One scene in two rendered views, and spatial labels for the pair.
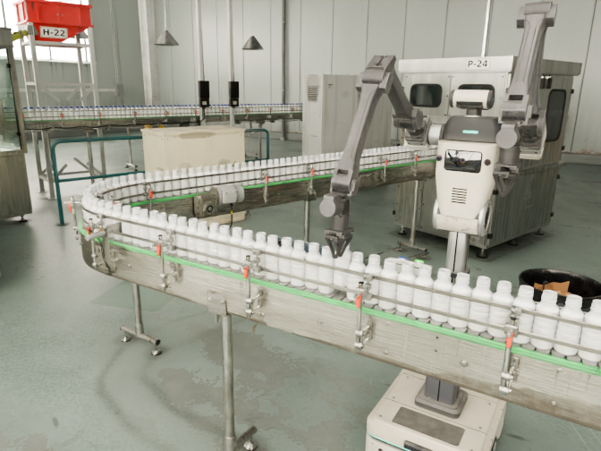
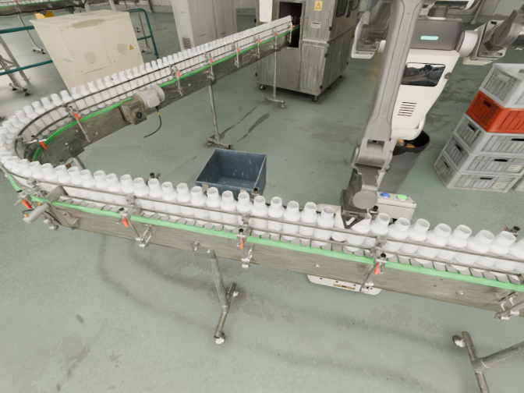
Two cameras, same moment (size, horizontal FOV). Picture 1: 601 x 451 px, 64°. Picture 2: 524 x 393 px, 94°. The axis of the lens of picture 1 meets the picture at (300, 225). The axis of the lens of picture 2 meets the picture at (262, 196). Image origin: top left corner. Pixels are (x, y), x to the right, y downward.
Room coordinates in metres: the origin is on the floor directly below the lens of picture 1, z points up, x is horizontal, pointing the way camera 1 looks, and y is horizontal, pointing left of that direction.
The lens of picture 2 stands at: (1.16, 0.29, 1.76)
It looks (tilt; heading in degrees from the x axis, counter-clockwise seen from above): 44 degrees down; 341
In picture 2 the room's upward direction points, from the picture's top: straight up
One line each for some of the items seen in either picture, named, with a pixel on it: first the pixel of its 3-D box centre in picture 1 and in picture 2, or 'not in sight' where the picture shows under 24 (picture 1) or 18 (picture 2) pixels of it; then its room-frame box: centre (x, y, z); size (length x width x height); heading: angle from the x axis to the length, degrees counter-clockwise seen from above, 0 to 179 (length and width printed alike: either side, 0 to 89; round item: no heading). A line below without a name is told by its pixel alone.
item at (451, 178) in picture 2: not in sight; (472, 171); (2.41, -2.54, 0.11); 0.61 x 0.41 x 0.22; 65
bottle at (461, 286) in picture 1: (460, 300); (471, 249); (1.36, -0.49, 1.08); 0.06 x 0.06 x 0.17
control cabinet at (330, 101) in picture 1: (329, 133); (192, 8); (8.09, -0.45, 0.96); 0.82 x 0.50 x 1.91; 131
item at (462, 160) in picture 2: not in sight; (486, 153); (2.41, -2.54, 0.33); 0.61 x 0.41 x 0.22; 65
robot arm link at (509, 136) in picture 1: (512, 125); not in sight; (1.43, -0.61, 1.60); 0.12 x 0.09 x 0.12; 149
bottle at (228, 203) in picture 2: (248, 251); (229, 210); (1.79, 0.20, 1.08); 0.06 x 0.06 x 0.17
